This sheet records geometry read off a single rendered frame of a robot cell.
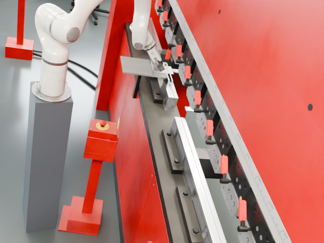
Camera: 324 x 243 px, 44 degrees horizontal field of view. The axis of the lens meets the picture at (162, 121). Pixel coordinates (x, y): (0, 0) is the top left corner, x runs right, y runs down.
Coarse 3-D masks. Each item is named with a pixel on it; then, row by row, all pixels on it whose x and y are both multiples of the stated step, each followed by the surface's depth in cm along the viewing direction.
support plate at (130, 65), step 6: (126, 60) 240; (132, 60) 241; (138, 60) 243; (144, 60) 245; (150, 60) 247; (126, 66) 234; (132, 66) 236; (138, 66) 238; (144, 66) 240; (150, 66) 242; (126, 72) 229; (132, 72) 231; (138, 72) 232; (144, 72) 234; (150, 72) 236; (156, 72) 237
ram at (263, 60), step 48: (192, 0) 198; (240, 0) 147; (288, 0) 117; (192, 48) 191; (240, 48) 143; (288, 48) 114; (240, 96) 140; (288, 96) 112; (288, 144) 110; (288, 192) 108
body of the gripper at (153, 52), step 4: (152, 48) 228; (156, 48) 234; (148, 52) 228; (152, 52) 228; (156, 52) 229; (152, 56) 230; (156, 56) 230; (160, 56) 234; (152, 60) 232; (160, 60) 232
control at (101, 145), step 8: (96, 120) 224; (120, 120) 219; (96, 128) 219; (112, 128) 222; (88, 136) 219; (96, 136) 219; (104, 136) 219; (112, 136) 219; (88, 144) 210; (96, 144) 210; (104, 144) 210; (112, 144) 210; (88, 152) 213; (96, 152) 213; (104, 152) 214; (112, 152) 214; (104, 160) 217; (112, 160) 217
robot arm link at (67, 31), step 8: (80, 0) 174; (88, 0) 176; (96, 0) 178; (80, 8) 173; (88, 8) 176; (56, 16) 170; (64, 16) 170; (72, 16) 170; (80, 16) 172; (88, 16) 179; (56, 24) 169; (64, 24) 168; (72, 24) 169; (80, 24) 173; (56, 32) 169; (64, 32) 168; (72, 32) 170; (80, 32) 174; (64, 40) 171; (72, 40) 173
